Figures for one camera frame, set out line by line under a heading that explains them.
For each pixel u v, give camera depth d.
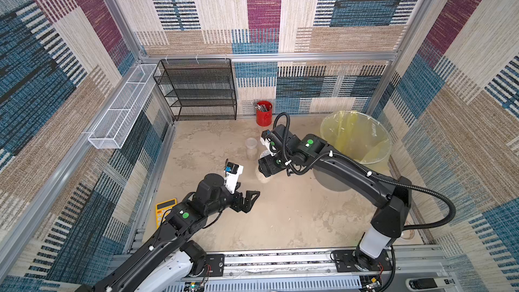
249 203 0.64
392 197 0.43
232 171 0.63
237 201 0.63
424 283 0.66
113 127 0.71
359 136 0.84
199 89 1.09
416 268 0.73
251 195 0.64
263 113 1.05
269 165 0.67
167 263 0.58
